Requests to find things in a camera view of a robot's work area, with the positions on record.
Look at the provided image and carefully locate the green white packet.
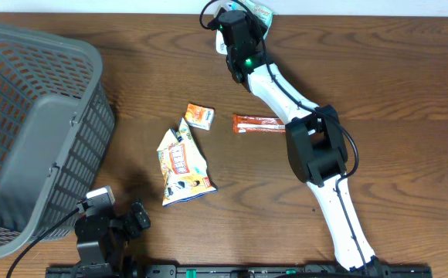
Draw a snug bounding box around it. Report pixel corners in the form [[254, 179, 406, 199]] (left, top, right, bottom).
[[239, 0, 274, 39]]

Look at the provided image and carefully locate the yellow snack bag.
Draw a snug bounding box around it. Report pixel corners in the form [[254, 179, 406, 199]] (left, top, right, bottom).
[[157, 118, 217, 206]]

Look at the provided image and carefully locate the red candy bar wrapper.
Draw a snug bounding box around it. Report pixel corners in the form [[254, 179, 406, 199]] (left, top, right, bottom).
[[232, 114, 285, 134]]

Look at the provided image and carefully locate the orange small box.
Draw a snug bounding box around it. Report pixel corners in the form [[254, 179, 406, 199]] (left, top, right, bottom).
[[185, 103, 215, 131]]

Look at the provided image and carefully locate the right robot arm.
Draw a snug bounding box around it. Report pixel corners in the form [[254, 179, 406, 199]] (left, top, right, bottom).
[[208, 8, 375, 271]]

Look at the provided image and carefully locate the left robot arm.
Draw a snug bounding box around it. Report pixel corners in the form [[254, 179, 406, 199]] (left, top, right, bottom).
[[75, 201, 151, 278]]

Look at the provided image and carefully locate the white barcode scanner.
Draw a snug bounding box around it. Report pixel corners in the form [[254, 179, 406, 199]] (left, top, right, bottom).
[[215, 2, 235, 56]]

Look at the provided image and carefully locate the grey plastic basket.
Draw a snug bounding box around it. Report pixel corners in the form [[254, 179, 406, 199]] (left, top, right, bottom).
[[0, 25, 115, 258]]

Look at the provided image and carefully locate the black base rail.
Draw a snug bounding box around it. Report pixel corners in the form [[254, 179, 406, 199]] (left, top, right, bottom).
[[46, 263, 433, 278]]

